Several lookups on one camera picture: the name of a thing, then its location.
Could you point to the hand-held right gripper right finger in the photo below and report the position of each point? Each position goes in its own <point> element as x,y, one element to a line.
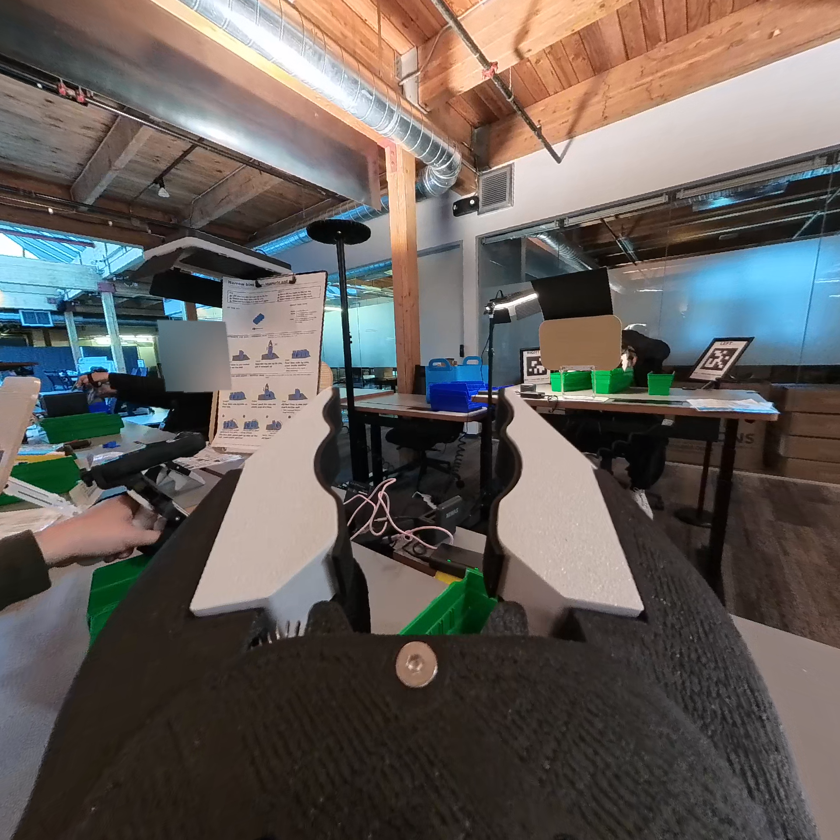
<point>564,538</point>

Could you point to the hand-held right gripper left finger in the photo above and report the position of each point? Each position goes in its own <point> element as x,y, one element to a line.
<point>269,538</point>

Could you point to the green plastic bin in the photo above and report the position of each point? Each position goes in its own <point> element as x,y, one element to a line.
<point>46,476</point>
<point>79,428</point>
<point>446,610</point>
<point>111,590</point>

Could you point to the person's left hand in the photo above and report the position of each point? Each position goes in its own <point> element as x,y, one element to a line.
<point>92,531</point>

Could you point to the black power bank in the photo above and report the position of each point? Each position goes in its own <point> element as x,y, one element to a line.
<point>459,556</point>

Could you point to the yellow tape strip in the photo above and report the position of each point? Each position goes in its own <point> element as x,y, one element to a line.
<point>448,578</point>

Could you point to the small green shelf bin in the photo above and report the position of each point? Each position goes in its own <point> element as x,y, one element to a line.
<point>660,384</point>
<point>610,382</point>
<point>569,382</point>

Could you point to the black office chair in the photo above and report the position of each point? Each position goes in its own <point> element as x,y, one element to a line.
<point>426,436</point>

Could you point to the black white marker sign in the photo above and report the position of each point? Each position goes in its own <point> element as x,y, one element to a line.
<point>535,367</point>
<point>722,359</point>

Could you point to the blue plastic bin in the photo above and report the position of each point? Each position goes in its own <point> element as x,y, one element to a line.
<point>459,397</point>

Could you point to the white instruction poster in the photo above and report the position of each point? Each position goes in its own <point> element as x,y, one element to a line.
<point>295,341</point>

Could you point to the wooden desk black legs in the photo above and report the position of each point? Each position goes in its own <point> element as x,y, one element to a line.
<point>407,400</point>

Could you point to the brown rounded board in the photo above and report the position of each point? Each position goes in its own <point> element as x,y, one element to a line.
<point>581,341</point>

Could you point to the white papers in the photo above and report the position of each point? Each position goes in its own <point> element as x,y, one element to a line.
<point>722,403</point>

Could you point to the white edged tilted board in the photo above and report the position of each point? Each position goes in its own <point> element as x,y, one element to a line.
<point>216,253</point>

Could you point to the black flat panel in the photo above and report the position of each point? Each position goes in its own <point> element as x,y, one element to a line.
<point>571,295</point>

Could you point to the stack of brown cardboard boxes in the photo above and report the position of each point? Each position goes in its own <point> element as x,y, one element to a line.
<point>807,426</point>

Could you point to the glass partition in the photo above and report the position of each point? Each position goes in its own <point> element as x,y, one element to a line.
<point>722,295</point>

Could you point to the black round stand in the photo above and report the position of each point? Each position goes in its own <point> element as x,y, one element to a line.
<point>338,231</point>

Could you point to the black ceiling pipe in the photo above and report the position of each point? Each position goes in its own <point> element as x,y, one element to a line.
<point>518,106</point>

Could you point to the wooden ceiling beams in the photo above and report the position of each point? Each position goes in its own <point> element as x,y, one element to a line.
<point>656,59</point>

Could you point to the silver air duct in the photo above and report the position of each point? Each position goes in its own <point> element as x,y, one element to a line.
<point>315,229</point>
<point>367,98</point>

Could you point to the wooden post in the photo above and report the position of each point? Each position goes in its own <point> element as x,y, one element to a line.
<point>403,262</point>

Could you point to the black wall camera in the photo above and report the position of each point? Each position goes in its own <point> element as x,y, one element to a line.
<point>464,205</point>

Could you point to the white wall vent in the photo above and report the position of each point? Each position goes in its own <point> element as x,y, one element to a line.
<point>495,189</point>

